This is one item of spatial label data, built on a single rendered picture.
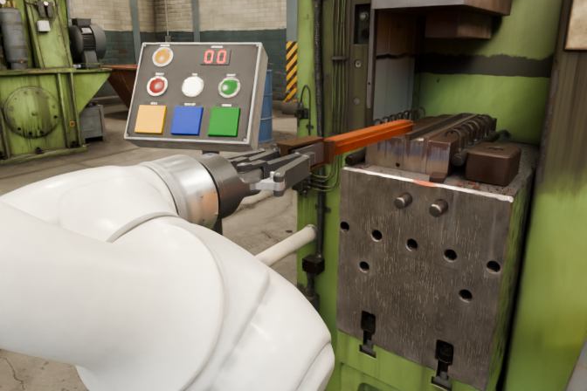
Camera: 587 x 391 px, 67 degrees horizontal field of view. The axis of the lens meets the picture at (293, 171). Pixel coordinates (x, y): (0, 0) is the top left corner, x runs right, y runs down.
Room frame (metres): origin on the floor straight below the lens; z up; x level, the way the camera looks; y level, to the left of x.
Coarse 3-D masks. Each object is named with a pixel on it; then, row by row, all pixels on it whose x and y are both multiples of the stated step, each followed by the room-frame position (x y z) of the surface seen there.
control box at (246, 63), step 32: (160, 64) 1.22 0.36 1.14; (192, 64) 1.21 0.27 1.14; (224, 64) 1.19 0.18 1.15; (256, 64) 1.17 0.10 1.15; (160, 96) 1.17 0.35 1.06; (192, 96) 1.16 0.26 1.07; (224, 96) 1.14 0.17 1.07; (256, 96) 1.14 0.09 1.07; (128, 128) 1.14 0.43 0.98; (256, 128) 1.14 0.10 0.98
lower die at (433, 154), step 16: (416, 128) 1.11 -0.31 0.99; (448, 128) 1.06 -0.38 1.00; (384, 144) 1.02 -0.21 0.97; (400, 144) 0.99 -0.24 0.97; (416, 144) 0.97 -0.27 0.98; (432, 144) 0.95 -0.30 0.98; (448, 144) 0.93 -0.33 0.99; (368, 160) 1.04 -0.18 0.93; (384, 160) 1.01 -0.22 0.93; (400, 160) 0.99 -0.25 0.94; (416, 160) 0.97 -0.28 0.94; (432, 160) 0.95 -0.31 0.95; (448, 160) 0.93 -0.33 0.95
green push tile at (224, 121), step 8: (216, 112) 1.12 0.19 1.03; (224, 112) 1.11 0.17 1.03; (232, 112) 1.11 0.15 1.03; (216, 120) 1.10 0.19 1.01; (224, 120) 1.10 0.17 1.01; (232, 120) 1.10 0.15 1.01; (216, 128) 1.09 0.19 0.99; (224, 128) 1.09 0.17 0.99; (232, 128) 1.08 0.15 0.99; (224, 136) 1.09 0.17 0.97; (232, 136) 1.08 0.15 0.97
